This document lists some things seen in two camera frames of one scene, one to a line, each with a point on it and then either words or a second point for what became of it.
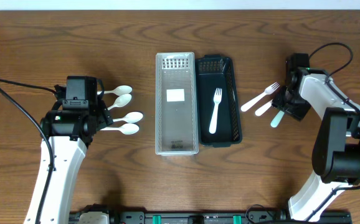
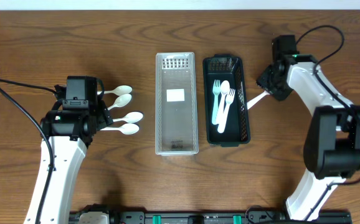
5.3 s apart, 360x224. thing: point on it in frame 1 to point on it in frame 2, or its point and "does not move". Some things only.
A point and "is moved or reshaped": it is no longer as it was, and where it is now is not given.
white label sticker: x=175 y=95 does not move
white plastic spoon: x=119 y=90 does not move
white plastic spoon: x=121 y=101 does not move
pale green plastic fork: x=278 y=117 to x=216 y=88
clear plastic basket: x=176 y=104 does not move
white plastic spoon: x=133 y=117 does not move
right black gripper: x=278 y=102 to x=261 y=81
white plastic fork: x=217 y=98 to x=229 y=99
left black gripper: x=103 y=113 does not move
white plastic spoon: x=260 y=111 to x=225 y=87
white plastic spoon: x=128 y=129 does not move
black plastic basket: x=219 y=114 is moved or reshaped
